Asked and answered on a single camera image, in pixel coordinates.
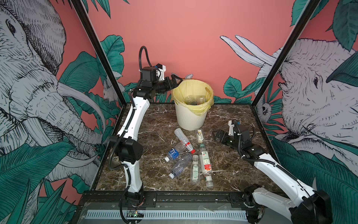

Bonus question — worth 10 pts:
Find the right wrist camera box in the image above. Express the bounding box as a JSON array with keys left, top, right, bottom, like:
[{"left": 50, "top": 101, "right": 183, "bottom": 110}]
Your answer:
[{"left": 228, "top": 119, "right": 251, "bottom": 141}]

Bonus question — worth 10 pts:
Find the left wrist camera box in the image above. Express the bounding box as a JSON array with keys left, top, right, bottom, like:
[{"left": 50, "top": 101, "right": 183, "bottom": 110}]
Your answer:
[{"left": 140, "top": 64, "right": 167, "bottom": 83}]

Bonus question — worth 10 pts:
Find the white slotted cable duct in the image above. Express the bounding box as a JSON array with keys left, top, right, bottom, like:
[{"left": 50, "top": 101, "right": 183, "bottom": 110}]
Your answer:
[{"left": 84, "top": 210, "right": 247, "bottom": 221}]

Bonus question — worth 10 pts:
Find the clear bottle white cap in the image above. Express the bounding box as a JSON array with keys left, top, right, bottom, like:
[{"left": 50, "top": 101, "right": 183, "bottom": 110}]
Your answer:
[{"left": 168, "top": 154, "right": 192, "bottom": 179}]

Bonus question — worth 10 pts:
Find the black right frame post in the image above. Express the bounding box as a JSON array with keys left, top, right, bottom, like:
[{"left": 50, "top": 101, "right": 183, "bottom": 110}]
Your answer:
[{"left": 251, "top": 0, "right": 320, "bottom": 107}]

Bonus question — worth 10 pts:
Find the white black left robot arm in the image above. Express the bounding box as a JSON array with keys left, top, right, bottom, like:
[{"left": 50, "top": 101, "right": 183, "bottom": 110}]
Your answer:
[{"left": 108, "top": 73, "right": 183, "bottom": 207}]

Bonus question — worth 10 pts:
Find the clear bottle blue cap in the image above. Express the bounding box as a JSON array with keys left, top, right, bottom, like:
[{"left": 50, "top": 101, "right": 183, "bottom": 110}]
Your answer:
[{"left": 164, "top": 142, "right": 186, "bottom": 162}]

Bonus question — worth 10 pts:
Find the white ribbed waste bin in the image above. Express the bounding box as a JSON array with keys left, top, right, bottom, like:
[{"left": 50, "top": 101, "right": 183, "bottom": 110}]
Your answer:
[{"left": 175, "top": 104, "right": 207, "bottom": 131}]

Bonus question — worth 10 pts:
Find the black left frame post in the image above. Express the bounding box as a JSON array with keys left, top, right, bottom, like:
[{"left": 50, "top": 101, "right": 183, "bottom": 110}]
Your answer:
[{"left": 71, "top": 0, "right": 127, "bottom": 107}]

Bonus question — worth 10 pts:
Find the small clear bottle bird label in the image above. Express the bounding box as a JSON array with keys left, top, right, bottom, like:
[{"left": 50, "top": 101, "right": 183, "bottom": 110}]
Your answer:
[{"left": 196, "top": 129, "right": 205, "bottom": 144}]

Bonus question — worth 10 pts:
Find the white bottle red band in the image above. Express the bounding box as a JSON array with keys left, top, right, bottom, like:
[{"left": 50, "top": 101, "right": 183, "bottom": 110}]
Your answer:
[{"left": 174, "top": 128, "right": 196, "bottom": 154}]

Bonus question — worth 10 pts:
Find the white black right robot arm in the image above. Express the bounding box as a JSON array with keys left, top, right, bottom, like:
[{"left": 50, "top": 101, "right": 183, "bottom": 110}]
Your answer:
[{"left": 212, "top": 130, "right": 333, "bottom": 224}]

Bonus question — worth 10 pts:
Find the yellow plastic bin liner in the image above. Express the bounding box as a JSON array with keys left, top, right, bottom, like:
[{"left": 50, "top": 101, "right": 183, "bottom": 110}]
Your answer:
[{"left": 172, "top": 79, "right": 214, "bottom": 116}]

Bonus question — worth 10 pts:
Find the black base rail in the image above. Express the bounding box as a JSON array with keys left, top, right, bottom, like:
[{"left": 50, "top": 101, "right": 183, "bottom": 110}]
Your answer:
[{"left": 120, "top": 190, "right": 269, "bottom": 211}]

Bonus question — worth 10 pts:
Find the tall bottle red green label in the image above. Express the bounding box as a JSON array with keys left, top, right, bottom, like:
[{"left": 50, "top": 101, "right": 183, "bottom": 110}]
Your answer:
[{"left": 199, "top": 143, "right": 213, "bottom": 188}]

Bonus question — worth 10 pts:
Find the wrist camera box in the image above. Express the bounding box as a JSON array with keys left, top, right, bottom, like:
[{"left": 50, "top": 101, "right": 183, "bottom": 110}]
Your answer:
[
  {"left": 140, "top": 64, "right": 167, "bottom": 83},
  {"left": 228, "top": 119, "right": 251, "bottom": 141}
]

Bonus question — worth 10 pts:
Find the black frame post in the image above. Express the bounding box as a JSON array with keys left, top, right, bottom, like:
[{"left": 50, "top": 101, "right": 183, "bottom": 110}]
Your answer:
[
  {"left": 251, "top": 0, "right": 320, "bottom": 107},
  {"left": 71, "top": 0, "right": 127, "bottom": 107}
]

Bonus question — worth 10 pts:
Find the clear bottle green label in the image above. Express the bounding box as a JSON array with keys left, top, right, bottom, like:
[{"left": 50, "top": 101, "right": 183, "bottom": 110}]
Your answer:
[{"left": 190, "top": 155, "right": 200, "bottom": 184}]

